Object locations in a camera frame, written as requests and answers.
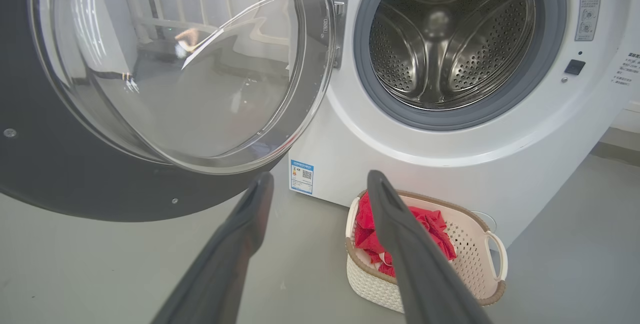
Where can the cream perforated laundry basket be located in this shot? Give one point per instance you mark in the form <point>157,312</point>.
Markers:
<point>470,259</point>

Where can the blue energy label sticker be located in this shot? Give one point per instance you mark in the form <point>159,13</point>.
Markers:
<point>302,177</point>

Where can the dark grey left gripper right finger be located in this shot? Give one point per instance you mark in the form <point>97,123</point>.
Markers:
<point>415,264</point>

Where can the steel perforated drum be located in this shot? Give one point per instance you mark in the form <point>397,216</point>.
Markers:
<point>450,43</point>

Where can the metal door hinge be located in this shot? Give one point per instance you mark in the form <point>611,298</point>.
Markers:
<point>340,23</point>

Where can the red garment with white trim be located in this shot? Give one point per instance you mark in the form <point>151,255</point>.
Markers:
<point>365,234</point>

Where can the printed instruction text label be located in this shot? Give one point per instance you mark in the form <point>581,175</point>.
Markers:
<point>627,68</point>

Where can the round drain filter cap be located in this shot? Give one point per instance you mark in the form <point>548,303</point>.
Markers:
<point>487,221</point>

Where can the grey warning sticker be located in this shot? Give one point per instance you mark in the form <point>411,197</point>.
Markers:
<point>588,11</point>

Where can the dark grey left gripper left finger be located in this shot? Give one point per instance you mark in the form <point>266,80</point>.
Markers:
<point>225,264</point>

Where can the grey rubber door gasket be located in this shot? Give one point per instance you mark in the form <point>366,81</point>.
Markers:
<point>547,53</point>

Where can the white front-load washing machine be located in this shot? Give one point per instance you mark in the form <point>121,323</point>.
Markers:
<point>450,164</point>

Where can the black glass washing machine door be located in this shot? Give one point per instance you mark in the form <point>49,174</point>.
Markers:
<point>50,174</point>

